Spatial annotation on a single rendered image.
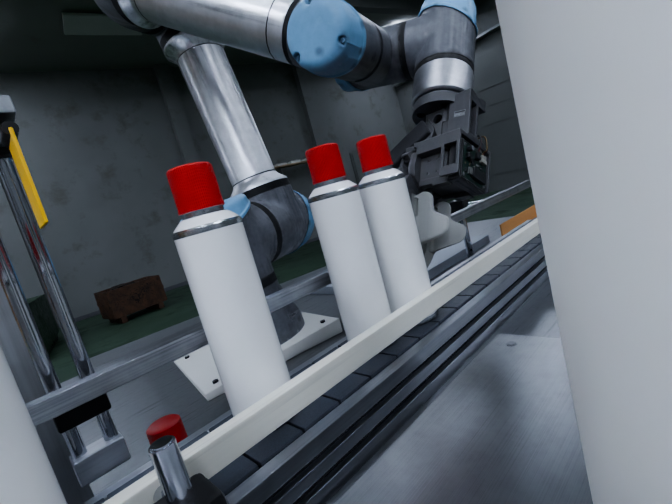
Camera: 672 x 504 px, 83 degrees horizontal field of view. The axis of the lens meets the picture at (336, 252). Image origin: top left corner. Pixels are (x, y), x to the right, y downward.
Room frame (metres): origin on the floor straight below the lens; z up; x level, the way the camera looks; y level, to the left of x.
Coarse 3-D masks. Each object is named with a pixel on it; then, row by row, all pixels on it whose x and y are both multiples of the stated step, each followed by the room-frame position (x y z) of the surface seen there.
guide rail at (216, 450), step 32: (480, 256) 0.47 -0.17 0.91; (448, 288) 0.40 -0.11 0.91; (384, 320) 0.34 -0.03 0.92; (416, 320) 0.35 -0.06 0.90; (352, 352) 0.30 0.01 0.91; (288, 384) 0.26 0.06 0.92; (320, 384) 0.27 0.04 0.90; (256, 416) 0.23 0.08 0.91; (288, 416) 0.25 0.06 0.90; (192, 448) 0.21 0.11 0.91; (224, 448) 0.22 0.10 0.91
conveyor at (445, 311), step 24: (504, 264) 0.52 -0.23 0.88; (480, 288) 0.45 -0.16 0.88; (408, 336) 0.37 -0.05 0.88; (384, 360) 0.33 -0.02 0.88; (336, 384) 0.31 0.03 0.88; (360, 384) 0.30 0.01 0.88; (312, 408) 0.28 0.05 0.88; (288, 432) 0.26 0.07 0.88; (240, 456) 0.25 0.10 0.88; (264, 456) 0.24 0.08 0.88; (216, 480) 0.23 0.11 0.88; (240, 480) 0.22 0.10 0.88
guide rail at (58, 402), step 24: (504, 192) 0.70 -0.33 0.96; (456, 216) 0.58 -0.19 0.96; (288, 288) 0.36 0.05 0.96; (312, 288) 0.38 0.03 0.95; (192, 336) 0.29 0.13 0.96; (144, 360) 0.27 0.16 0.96; (168, 360) 0.28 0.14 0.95; (72, 384) 0.25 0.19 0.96; (96, 384) 0.25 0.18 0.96; (120, 384) 0.26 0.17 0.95; (48, 408) 0.23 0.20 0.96; (72, 408) 0.24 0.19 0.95
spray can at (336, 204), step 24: (336, 144) 0.37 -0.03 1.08; (312, 168) 0.37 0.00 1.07; (336, 168) 0.36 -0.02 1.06; (312, 192) 0.37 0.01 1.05; (336, 192) 0.35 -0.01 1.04; (336, 216) 0.35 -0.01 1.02; (360, 216) 0.36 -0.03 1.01; (336, 240) 0.35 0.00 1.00; (360, 240) 0.36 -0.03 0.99; (336, 264) 0.36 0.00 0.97; (360, 264) 0.35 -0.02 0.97; (336, 288) 0.36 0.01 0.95; (360, 288) 0.35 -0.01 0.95; (384, 288) 0.37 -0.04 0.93; (360, 312) 0.35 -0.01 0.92; (384, 312) 0.36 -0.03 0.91
